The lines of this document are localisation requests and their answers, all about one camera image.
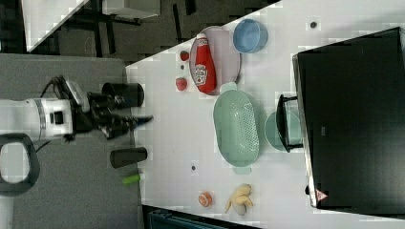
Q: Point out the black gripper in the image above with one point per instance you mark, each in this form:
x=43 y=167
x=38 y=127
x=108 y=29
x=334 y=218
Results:
x=94 y=111

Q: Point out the green oval strainer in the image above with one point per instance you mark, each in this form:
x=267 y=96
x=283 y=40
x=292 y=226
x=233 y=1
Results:
x=236 y=126

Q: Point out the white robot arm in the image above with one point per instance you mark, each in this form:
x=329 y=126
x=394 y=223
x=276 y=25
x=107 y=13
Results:
x=65 y=115

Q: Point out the black utensil cup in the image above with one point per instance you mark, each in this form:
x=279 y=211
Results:
x=125 y=95

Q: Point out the black empty cup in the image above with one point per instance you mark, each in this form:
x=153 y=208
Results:
x=124 y=157

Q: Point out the green pepper toy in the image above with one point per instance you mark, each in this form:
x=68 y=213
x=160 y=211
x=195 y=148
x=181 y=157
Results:
x=131 y=179

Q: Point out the lower red strawberry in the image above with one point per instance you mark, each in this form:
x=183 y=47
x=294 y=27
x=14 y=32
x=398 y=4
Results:
x=181 y=83

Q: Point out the red strawberry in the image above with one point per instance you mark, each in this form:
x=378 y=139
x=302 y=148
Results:
x=181 y=83
x=184 y=55

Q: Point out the upper red strawberry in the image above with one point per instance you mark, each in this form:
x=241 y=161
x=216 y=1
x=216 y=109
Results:
x=184 y=55

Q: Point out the red ketchup bottle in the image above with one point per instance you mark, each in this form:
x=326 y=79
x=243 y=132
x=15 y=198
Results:
x=205 y=73

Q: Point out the pink round plate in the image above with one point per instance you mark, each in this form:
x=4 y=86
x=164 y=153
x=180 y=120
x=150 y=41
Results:
x=226 y=60

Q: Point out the yellow banana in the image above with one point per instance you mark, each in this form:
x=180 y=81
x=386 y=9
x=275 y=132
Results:
x=239 y=200

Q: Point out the blue bowl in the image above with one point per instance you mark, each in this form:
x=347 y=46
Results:
x=250 y=36

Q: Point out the green mug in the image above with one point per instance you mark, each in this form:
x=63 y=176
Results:
x=283 y=131

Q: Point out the black toaster oven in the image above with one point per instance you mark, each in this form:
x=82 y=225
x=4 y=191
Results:
x=351 y=98

